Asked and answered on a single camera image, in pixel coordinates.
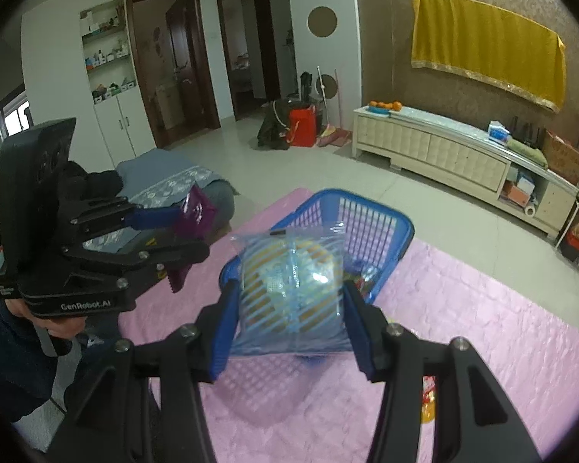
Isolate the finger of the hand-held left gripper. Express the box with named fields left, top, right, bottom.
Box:
left=63, top=240, right=210, bottom=283
left=70, top=198, right=181, bottom=232

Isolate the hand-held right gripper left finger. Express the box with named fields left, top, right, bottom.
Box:
left=48, top=280, right=242, bottom=463

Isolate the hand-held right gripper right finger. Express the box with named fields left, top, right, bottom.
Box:
left=342, top=281, right=543, bottom=463

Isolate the purple snack packet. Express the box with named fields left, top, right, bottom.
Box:
left=164, top=186, right=218, bottom=295

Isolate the blue striped clear snack packet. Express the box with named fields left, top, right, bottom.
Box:
left=229, top=229, right=350, bottom=360

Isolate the round cookie clear packet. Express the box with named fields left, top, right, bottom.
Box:
left=422, top=376, right=438, bottom=425

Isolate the blue plastic basket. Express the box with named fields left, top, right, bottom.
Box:
left=219, top=188, right=414, bottom=367

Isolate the person's left forearm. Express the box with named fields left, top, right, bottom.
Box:
left=0, top=294, right=121, bottom=425

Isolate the person's left hand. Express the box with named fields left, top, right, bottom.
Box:
left=5, top=299, right=88, bottom=344

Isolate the dark cloth with yellow print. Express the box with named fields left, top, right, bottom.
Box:
left=142, top=234, right=177, bottom=281

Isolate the blue-grey lace cloth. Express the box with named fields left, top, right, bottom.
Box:
left=84, top=149, right=220, bottom=252

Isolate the grey sofa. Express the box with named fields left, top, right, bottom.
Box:
left=80, top=149, right=237, bottom=256

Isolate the pink quilted tablecloth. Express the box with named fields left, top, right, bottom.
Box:
left=118, top=188, right=579, bottom=463

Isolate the dark bag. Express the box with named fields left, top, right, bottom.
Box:
left=257, top=99, right=293, bottom=150

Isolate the brown wooden door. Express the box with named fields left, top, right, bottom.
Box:
left=125, top=0, right=221, bottom=149

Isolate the red shopping bag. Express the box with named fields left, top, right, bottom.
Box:
left=288, top=105, right=318, bottom=148

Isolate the pink broom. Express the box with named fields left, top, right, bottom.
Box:
left=316, top=68, right=353, bottom=148

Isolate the cream TV cabinet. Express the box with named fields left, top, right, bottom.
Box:
left=352, top=105, right=579, bottom=242

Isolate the brown wooden doorway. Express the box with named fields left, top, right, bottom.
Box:
left=215, top=0, right=281, bottom=121

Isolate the white mop pole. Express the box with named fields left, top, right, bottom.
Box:
left=317, top=65, right=330, bottom=121

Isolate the orange box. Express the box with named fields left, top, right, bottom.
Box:
left=504, top=174, right=536, bottom=208

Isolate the blue white tissue box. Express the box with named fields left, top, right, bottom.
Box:
left=487, top=120, right=512, bottom=144

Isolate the green folded cloth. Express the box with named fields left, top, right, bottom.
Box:
left=506, top=137, right=548, bottom=169

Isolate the black router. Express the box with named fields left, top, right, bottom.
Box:
left=511, top=116, right=546, bottom=148

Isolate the brown cardboard box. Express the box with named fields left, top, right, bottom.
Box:
left=543, top=130, right=579, bottom=185

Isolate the white wall cupboard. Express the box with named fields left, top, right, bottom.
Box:
left=80, top=0, right=157, bottom=169

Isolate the yellow wall cloth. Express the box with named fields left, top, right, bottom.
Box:
left=411, top=0, right=567, bottom=114

